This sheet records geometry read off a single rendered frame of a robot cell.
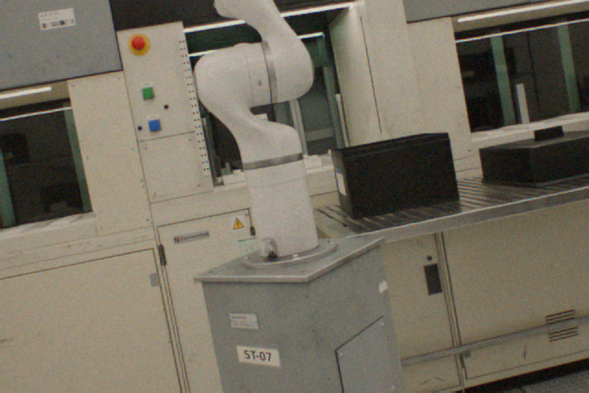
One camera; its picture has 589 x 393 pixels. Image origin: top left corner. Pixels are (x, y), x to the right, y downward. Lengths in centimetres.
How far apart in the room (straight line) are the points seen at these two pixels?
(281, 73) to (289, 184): 21
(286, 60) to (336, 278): 41
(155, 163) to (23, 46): 52
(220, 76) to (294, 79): 14
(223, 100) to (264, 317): 40
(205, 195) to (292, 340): 87
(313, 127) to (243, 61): 170
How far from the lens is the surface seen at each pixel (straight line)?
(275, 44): 117
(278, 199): 114
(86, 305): 198
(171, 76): 191
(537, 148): 159
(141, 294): 194
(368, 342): 121
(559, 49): 276
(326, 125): 284
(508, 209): 143
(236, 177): 208
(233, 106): 114
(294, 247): 116
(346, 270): 114
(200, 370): 200
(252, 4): 118
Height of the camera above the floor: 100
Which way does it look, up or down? 3 degrees down
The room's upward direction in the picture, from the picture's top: 10 degrees counter-clockwise
